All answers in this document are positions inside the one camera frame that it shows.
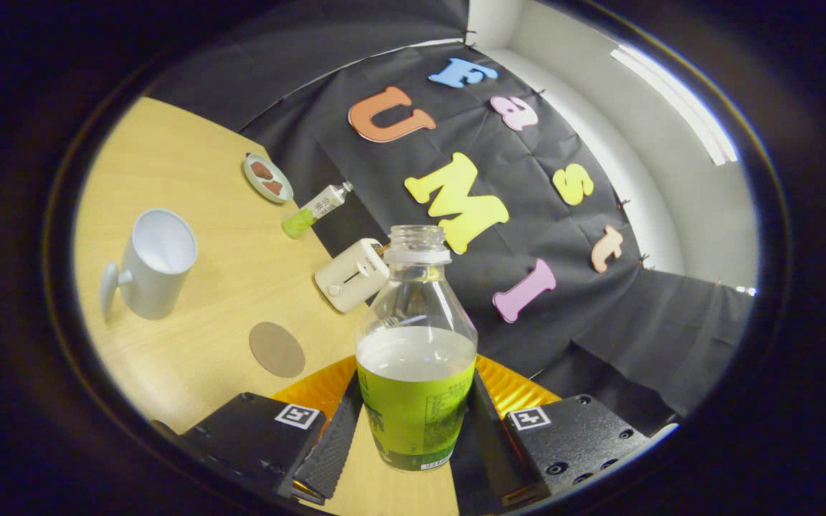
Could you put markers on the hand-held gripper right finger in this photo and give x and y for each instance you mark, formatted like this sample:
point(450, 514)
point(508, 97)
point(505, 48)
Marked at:
point(492, 451)

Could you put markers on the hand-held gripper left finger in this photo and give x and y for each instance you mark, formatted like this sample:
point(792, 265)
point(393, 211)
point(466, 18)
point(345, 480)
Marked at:
point(330, 451)

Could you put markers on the green label juice bottle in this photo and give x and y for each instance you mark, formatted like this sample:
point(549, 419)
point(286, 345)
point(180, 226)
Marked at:
point(413, 416)

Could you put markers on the round brown coaster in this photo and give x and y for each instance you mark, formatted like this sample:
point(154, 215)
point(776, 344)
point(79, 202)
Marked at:
point(277, 350)

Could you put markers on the white cup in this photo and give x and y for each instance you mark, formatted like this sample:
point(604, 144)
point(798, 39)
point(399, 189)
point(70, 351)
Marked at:
point(151, 279)

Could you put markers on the small green and white bottle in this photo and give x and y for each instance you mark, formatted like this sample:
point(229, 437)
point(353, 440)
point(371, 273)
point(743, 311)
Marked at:
point(312, 211)

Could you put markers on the white toaster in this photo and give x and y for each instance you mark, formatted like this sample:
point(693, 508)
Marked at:
point(348, 276)

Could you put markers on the brown bread slice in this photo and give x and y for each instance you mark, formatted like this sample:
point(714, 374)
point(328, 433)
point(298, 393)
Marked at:
point(383, 249)

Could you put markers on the wooden table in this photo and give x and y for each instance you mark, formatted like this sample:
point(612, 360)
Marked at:
point(205, 215)

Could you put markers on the brown meat piece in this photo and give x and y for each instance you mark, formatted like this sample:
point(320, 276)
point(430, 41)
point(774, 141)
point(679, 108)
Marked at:
point(273, 188)
point(262, 170)

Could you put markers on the pale green plate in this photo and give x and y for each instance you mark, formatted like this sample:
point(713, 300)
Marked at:
point(252, 183)

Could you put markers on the ceiling light panel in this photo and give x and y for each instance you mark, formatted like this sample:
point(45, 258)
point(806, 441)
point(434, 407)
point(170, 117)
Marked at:
point(671, 100)

